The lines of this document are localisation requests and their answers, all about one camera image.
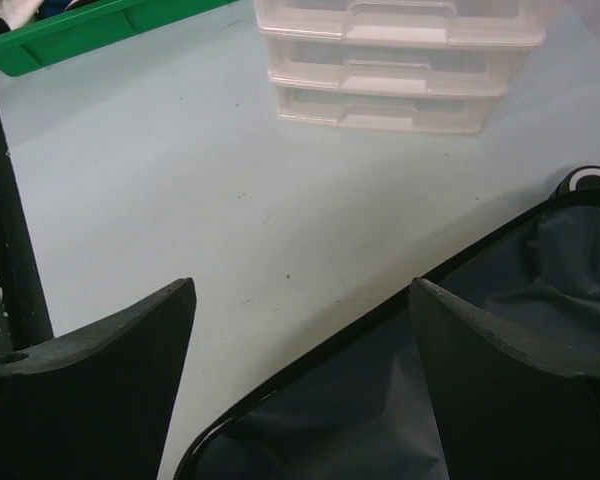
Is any green plastic tray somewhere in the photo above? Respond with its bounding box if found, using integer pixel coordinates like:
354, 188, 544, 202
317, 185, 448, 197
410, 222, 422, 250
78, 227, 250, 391
0, 0, 228, 77

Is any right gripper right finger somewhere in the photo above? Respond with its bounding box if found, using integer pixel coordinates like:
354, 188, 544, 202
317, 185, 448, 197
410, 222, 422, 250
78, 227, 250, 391
409, 278, 600, 479

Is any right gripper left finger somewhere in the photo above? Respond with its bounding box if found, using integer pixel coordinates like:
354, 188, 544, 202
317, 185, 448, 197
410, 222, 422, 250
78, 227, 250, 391
0, 278, 196, 479

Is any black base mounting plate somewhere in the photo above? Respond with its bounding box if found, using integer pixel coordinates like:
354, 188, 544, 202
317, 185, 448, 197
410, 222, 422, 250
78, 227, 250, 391
0, 117, 54, 357

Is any white plastic drawer organizer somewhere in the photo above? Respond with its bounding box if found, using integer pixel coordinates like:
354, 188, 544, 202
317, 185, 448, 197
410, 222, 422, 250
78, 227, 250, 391
254, 0, 561, 134

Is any yellow Pikachu hard-shell suitcase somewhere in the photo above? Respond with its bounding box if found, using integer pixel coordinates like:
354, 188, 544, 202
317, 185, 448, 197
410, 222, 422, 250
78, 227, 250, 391
175, 166, 600, 479

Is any white garment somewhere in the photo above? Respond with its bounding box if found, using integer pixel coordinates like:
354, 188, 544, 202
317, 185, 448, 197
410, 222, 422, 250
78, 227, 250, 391
0, 0, 44, 30

